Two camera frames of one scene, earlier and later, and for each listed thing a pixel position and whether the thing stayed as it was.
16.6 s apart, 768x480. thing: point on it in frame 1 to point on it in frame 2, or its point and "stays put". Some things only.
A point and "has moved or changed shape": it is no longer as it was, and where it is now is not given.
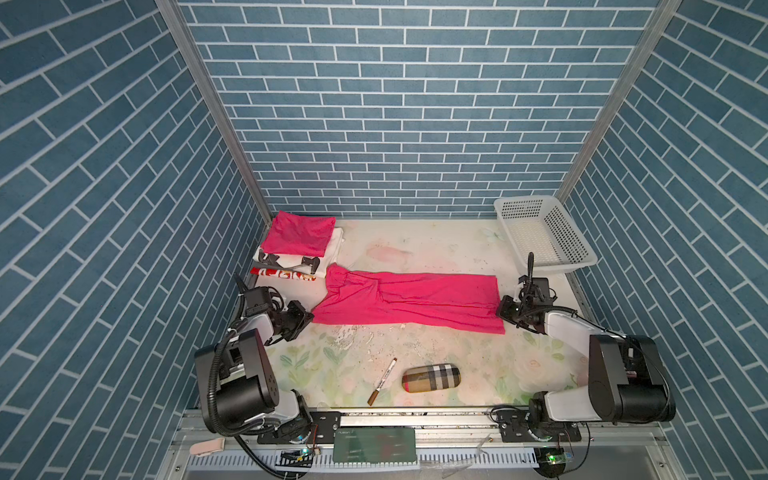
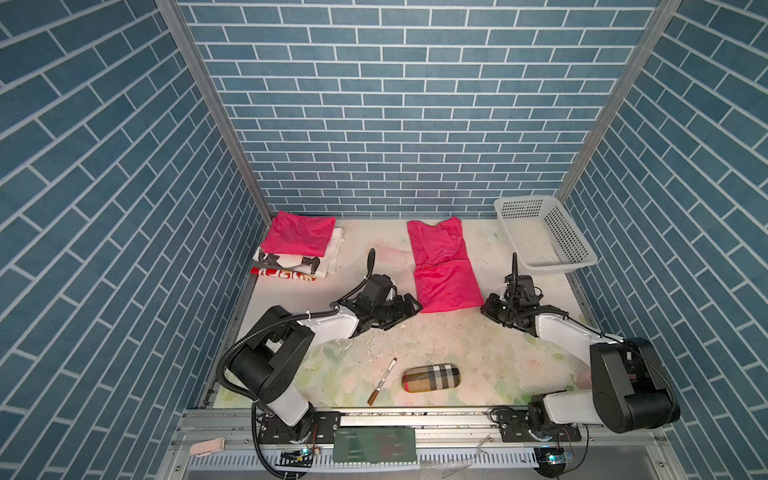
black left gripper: x=299 y=316 to x=402 y=313
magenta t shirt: x=412 y=300 has moved or changed shape
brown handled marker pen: x=389 y=372 stays put
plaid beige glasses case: x=430 y=377 stays put
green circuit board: x=374 y=445 stays put
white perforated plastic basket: x=540 y=225 stays put
